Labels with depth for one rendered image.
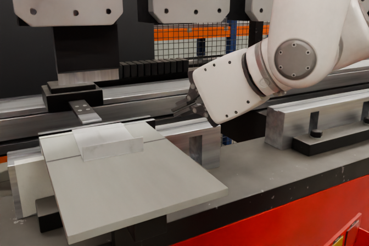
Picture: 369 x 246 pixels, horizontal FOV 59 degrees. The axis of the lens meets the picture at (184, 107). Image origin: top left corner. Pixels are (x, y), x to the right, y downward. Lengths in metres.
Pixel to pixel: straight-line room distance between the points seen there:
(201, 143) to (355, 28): 0.37
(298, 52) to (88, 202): 0.28
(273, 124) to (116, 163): 0.47
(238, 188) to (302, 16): 0.37
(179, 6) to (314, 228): 0.55
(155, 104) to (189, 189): 0.51
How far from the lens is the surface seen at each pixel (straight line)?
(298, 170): 0.74
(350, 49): 0.45
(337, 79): 1.33
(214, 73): 0.53
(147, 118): 0.63
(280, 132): 0.81
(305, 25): 0.38
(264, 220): 0.68
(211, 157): 0.69
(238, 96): 0.52
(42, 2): 0.51
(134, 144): 0.48
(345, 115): 0.96
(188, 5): 0.58
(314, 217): 0.80
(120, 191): 0.39
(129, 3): 1.11
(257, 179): 0.68
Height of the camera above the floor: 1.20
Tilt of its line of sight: 17 degrees down
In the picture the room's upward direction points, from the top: straight up
